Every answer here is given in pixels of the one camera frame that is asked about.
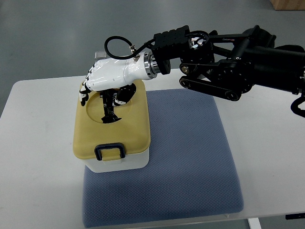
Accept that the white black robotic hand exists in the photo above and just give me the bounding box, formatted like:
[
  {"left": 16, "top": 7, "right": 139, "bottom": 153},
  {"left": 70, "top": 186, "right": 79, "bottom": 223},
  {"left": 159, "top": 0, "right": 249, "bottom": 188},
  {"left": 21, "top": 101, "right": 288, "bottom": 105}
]
[{"left": 79, "top": 52, "right": 160, "bottom": 106}]

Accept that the black tape lid handle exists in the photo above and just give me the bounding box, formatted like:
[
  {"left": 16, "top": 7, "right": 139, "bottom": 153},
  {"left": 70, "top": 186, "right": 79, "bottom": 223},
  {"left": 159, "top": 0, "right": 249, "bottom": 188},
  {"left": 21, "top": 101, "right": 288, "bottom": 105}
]
[{"left": 100, "top": 89, "right": 121, "bottom": 124}]

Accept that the yellow storage box lid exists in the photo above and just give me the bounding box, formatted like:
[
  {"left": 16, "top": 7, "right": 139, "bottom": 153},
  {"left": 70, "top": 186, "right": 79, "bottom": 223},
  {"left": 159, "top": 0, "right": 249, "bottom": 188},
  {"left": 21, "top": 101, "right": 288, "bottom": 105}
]
[{"left": 73, "top": 80, "right": 151, "bottom": 159}]

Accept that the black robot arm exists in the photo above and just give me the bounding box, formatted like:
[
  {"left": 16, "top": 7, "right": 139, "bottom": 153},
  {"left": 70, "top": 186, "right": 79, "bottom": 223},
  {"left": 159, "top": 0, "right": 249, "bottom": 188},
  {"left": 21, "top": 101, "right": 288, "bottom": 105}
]
[{"left": 151, "top": 26, "right": 305, "bottom": 101}]

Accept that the white storage box body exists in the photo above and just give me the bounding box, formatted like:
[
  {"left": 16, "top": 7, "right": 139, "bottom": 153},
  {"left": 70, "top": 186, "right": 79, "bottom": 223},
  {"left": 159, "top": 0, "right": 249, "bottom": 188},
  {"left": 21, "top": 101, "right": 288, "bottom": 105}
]
[{"left": 82, "top": 147, "right": 150, "bottom": 173}]

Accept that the brown cardboard box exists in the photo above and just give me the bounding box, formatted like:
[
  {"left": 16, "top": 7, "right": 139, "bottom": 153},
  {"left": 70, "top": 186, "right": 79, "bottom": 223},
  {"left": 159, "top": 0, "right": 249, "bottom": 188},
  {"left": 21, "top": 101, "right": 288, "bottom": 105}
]
[{"left": 270, "top": 0, "right": 305, "bottom": 10}]

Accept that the dark blue front latch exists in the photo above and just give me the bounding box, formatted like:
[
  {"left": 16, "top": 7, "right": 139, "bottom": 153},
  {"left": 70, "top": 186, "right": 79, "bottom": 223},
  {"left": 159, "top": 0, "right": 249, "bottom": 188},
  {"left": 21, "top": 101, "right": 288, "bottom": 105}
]
[{"left": 94, "top": 143, "right": 126, "bottom": 161}]

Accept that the blue grey fabric mat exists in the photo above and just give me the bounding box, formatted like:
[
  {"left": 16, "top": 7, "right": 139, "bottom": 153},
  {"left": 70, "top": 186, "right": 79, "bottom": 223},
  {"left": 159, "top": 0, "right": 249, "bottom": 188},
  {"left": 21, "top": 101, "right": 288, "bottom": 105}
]
[{"left": 82, "top": 89, "right": 244, "bottom": 228}]

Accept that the white table leg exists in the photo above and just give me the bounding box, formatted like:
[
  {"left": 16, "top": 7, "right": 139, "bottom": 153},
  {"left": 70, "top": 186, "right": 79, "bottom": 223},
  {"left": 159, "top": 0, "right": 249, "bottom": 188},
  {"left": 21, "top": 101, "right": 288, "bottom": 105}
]
[{"left": 247, "top": 218, "right": 262, "bottom": 229}]

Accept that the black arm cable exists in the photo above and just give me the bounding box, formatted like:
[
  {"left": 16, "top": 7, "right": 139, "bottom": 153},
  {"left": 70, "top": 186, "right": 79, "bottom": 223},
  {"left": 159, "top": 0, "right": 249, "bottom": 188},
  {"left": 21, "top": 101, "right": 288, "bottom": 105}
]
[{"left": 104, "top": 36, "right": 155, "bottom": 60}]

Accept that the black under-table bracket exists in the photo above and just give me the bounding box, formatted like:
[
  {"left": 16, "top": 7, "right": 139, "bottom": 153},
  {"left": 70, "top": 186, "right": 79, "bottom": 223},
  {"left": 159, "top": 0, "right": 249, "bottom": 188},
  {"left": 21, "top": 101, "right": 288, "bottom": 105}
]
[{"left": 285, "top": 213, "right": 305, "bottom": 220}]

